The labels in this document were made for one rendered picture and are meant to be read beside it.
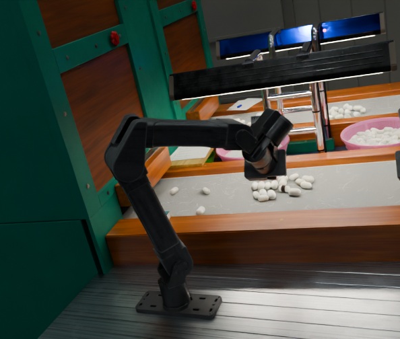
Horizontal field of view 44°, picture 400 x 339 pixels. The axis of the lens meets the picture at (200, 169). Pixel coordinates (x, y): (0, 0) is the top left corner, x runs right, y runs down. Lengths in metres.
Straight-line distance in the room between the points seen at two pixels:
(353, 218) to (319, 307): 0.24
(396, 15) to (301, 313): 2.61
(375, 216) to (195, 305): 0.46
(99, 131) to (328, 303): 0.76
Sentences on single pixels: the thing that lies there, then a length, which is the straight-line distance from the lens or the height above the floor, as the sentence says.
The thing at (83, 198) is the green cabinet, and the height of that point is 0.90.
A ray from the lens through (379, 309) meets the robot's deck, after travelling 1.10.
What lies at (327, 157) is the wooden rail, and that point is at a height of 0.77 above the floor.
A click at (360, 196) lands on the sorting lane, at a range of 1.38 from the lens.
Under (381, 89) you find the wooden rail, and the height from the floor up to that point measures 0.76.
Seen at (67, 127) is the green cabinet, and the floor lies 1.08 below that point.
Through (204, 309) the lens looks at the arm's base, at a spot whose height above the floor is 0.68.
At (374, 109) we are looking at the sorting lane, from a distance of 2.07.
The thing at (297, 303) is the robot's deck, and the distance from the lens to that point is 1.13.
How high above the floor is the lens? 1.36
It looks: 21 degrees down
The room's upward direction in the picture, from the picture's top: 13 degrees counter-clockwise
